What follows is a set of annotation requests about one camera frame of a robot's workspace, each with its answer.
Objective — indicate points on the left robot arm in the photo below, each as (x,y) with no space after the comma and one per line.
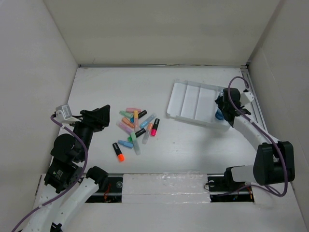
(67,185)

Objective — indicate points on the black orange highlighter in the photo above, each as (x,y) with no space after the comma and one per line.
(118,152)

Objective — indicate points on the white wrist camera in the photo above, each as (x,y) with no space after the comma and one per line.
(246,98)
(63,113)

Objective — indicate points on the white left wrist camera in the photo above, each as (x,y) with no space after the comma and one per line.
(63,113)

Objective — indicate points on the black blue highlighter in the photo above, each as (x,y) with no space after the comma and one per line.
(140,114)

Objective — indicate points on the pastel blue short highlighter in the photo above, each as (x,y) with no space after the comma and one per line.
(126,144)

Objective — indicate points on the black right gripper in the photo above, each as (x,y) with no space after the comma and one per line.
(219,102)

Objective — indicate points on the aluminium rail right side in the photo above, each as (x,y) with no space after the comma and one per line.
(247,151)

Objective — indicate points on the pastel green clear highlighter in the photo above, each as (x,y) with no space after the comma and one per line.
(135,143)

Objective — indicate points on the pastel yellow clear highlighter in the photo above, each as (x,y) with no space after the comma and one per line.
(136,119)

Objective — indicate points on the pastel pink highlighter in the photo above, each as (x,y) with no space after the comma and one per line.
(132,110)

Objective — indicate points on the black pink highlighter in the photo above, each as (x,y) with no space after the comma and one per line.
(155,127)

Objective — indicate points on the aluminium rail back edge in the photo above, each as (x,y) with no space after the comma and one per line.
(158,65)

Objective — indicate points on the black green highlighter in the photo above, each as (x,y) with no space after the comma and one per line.
(137,134)

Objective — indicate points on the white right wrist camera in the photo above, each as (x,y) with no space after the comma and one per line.
(246,98)

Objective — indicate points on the white divided organizer tray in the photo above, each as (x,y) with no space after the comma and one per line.
(194,102)

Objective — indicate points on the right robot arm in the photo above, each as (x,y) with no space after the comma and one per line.
(274,160)

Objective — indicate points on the pastel orange clear highlighter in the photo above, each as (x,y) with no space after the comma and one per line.
(147,134)

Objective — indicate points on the pastel orange short highlighter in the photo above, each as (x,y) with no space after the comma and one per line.
(127,122)

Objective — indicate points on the pastel green short highlighter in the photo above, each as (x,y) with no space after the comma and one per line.
(126,114)

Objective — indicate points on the pastel blue clear highlighter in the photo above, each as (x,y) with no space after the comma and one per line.
(148,120)

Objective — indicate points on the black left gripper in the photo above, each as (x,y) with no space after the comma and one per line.
(98,118)

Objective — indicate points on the pastel purple highlighter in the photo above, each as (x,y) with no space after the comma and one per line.
(124,127)

